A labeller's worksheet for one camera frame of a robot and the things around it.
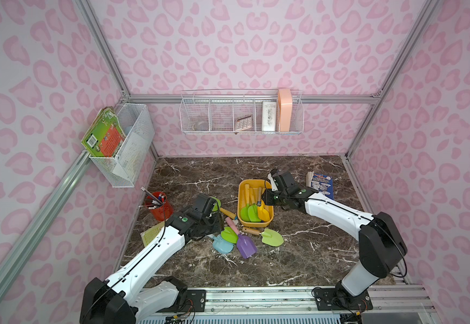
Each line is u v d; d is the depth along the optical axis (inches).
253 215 36.3
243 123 37.2
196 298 29.1
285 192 26.6
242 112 40.1
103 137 28.1
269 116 36.4
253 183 42.6
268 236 34.7
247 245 33.7
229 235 34.6
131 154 33.0
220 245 33.8
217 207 25.2
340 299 25.8
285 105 32.3
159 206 34.5
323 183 40.9
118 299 15.4
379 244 17.5
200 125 36.4
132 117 31.7
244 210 37.6
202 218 23.7
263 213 36.8
